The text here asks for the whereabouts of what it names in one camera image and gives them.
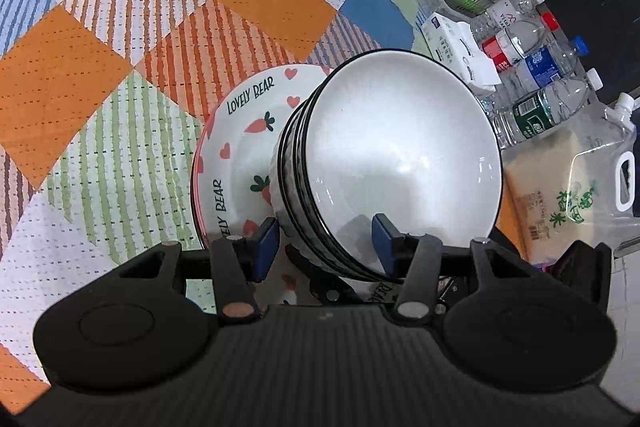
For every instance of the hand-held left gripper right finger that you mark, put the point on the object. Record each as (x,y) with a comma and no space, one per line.
(384,252)

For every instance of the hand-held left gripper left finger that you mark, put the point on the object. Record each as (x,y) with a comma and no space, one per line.
(265,252)

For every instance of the red label water bottle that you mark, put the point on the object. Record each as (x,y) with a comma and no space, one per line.
(502,53)

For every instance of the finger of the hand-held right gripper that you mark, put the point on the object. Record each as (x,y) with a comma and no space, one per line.
(322,284)

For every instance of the clear rice pouch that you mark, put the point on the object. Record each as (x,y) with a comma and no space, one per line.
(565,192)

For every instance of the white rabbit print plate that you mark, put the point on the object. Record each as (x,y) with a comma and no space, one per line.
(240,142)

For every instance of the white cap water bottle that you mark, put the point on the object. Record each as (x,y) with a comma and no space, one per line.
(510,14)

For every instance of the patchwork tablecloth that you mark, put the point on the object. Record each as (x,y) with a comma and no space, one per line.
(100,57)

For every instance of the blue label water bottle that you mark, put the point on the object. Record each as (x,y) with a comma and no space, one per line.
(541,67)

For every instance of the white tissue pack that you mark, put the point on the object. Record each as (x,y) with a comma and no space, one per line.
(457,49)

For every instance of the green label water bottle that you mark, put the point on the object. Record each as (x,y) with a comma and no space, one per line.
(532,114)

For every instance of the white bowl black rim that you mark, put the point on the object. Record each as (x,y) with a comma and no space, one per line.
(299,157)
(400,132)
(283,187)

